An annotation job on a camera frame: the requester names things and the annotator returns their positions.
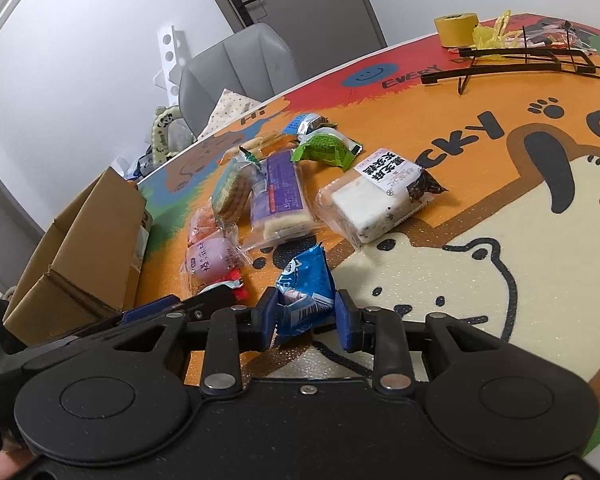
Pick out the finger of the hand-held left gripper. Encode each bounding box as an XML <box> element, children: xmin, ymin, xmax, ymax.
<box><xmin>27</xmin><ymin>287</ymin><xmax>238</xmax><ymax>367</ymax></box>

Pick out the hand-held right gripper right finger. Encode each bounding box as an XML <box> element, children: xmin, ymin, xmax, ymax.
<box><xmin>335</xmin><ymin>291</ymin><xmax>512</xmax><ymax>392</ymax></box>

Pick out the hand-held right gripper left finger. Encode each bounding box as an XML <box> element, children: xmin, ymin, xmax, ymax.
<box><xmin>112</xmin><ymin>287</ymin><xmax>282</xmax><ymax>397</ymax></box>

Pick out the large blue snack packet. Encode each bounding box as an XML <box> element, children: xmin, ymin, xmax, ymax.
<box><xmin>274</xmin><ymin>245</ymin><xmax>337</xmax><ymax>348</ymax></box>

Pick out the brown cardboard box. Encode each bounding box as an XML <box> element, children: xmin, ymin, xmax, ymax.
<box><xmin>2</xmin><ymin>167</ymin><xmax>153</xmax><ymax>346</ymax></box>

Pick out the orange-ended biscuit packet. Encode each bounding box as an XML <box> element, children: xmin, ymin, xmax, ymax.
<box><xmin>219</xmin><ymin>132</ymin><xmax>301</xmax><ymax>166</ymax></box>

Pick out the red wrapped candy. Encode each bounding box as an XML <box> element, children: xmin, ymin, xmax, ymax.
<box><xmin>197</xmin><ymin>267</ymin><xmax>248</xmax><ymax>303</ymax></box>

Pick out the pink snack packet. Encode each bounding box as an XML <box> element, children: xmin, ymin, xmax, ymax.
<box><xmin>180</xmin><ymin>232</ymin><xmax>253</xmax><ymax>296</ymax></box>
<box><xmin>187</xmin><ymin>207</ymin><xmax>226</xmax><ymax>246</ymax></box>

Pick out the white cake in clear packet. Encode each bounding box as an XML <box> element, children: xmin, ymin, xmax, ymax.
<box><xmin>315</xmin><ymin>147</ymin><xmax>448</xmax><ymax>251</ymax></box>

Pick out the round biscuits clear packet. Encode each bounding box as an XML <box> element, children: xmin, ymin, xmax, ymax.
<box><xmin>211</xmin><ymin>152</ymin><xmax>266</xmax><ymax>223</ymax></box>

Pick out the purple label cake packet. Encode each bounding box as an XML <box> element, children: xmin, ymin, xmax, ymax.
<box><xmin>240</xmin><ymin>150</ymin><xmax>316</xmax><ymax>251</ymax></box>

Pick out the blue white plastic bag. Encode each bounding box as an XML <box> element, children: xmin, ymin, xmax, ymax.
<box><xmin>130</xmin><ymin>147</ymin><xmax>156</xmax><ymax>178</ymax></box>

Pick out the panda plush toy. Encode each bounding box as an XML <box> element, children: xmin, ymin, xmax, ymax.
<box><xmin>147</xmin><ymin>106</ymin><xmax>183</xmax><ymax>161</ymax></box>

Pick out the small blue snack packet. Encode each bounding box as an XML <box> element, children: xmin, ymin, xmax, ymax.
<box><xmin>282</xmin><ymin>112</ymin><xmax>326</xmax><ymax>136</ymax></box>

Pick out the dotted cream cushion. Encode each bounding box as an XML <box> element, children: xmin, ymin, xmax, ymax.
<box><xmin>197</xmin><ymin>88</ymin><xmax>263</xmax><ymax>142</ymax></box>

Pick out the colourful printed table mat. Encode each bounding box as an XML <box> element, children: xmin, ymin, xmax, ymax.
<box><xmin>135</xmin><ymin>10</ymin><xmax>600</xmax><ymax>461</ymax></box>

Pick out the grey chair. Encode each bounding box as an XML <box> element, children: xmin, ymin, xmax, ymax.
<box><xmin>177</xmin><ymin>22</ymin><xmax>303</xmax><ymax>141</ymax></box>

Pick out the yellow tape roll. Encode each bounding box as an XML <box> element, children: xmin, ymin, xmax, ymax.
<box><xmin>434</xmin><ymin>11</ymin><xmax>480</xmax><ymax>50</ymax></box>

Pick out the grey door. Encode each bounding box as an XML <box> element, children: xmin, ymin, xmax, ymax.
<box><xmin>190</xmin><ymin>0</ymin><xmax>388</xmax><ymax>51</ymax></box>

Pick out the yellow plastic bag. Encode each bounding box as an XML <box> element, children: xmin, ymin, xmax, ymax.
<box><xmin>472</xmin><ymin>9</ymin><xmax>523</xmax><ymax>51</ymax></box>

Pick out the red clear plastic packet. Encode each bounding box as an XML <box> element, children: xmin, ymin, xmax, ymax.
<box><xmin>522</xmin><ymin>17</ymin><xmax>600</xmax><ymax>53</ymax></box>

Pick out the white perforated bracket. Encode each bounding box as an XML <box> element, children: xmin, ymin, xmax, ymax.
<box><xmin>152</xmin><ymin>24</ymin><xmax>188</xmax><ymax>111</ymax></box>

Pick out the black wire rack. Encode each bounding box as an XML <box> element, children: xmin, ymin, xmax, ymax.
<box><xmin>420</xmin><ymin>45</ymin><xmax>598</xmax><ymax>96</ymax></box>

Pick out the black door handle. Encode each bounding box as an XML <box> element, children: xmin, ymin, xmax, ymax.
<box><xmin>231</xmin><ymin>0</ymin><xmax>263</xmax><ymax>26</ymax></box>

